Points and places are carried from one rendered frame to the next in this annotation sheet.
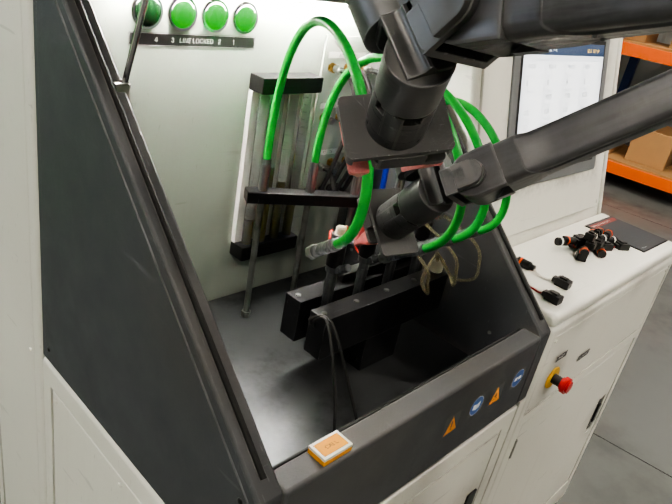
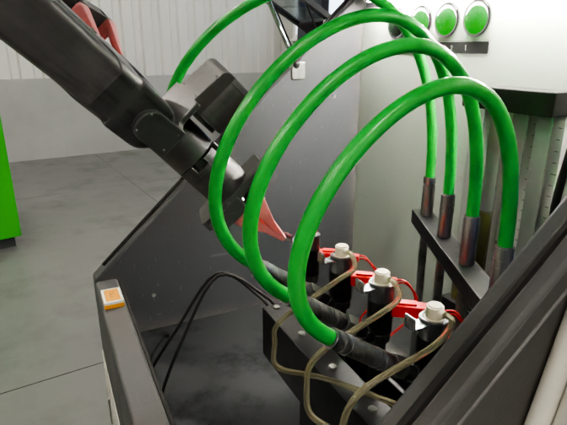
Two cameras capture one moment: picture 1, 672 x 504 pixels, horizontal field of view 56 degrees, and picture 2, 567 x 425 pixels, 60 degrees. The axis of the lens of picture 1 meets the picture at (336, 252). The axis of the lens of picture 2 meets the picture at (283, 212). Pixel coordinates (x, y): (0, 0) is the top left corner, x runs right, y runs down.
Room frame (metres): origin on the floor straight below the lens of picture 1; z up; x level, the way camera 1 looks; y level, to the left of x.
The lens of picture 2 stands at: (1.15, -0.58, 1.34)
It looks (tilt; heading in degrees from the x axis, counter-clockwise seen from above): 18 degrees down; 114
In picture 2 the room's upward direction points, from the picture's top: straight up
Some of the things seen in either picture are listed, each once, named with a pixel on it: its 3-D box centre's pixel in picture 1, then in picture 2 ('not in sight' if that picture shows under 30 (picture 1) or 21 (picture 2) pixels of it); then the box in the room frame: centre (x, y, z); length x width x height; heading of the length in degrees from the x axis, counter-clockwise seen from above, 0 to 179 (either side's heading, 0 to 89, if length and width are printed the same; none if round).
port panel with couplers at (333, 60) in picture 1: (341, 115); not in sight; (1.29, 0.04, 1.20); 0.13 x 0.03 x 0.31; 140
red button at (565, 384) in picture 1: (560, 382); not in sight; (1.09, -0.51, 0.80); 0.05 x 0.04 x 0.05; 140
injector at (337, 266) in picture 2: (365, 281); (331, 333); (0.99, -0.06, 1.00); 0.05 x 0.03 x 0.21; 50
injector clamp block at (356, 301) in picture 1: (365, 316); (353, 410); (1.02, -0.08, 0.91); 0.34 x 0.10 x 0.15; 140
